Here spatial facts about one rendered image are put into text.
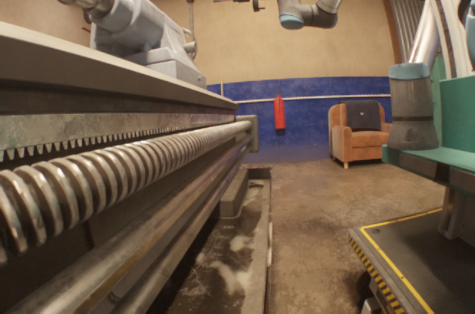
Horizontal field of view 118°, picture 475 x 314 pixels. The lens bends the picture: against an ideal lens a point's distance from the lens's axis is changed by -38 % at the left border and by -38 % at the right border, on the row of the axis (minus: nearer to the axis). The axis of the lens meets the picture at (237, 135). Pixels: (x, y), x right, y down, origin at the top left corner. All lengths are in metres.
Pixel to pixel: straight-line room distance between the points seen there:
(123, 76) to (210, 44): 3.79
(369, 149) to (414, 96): 2.58
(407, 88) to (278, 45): 3.30
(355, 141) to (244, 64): 2.11
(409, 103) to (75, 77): 0.76
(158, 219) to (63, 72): 0.16
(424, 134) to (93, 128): 0.77
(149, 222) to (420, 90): 0.74
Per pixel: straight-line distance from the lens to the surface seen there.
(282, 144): 3.77
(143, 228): 0.20
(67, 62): 0.23
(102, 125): 0.25
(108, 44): 0.79
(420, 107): 0.76
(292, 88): 3.78
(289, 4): 0.89
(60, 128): 0.21
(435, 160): 0.64
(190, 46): 0.93
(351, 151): 3.16
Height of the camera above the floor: 0.75
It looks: 4 degrees down
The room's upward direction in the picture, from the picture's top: 4 degrees counter-clockwise
